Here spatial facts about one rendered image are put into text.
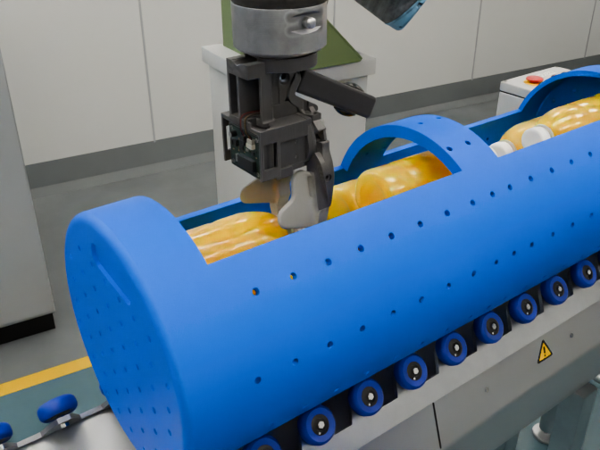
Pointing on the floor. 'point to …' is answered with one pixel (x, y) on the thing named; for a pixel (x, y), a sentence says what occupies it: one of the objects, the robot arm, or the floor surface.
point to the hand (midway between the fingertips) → (300, 225)
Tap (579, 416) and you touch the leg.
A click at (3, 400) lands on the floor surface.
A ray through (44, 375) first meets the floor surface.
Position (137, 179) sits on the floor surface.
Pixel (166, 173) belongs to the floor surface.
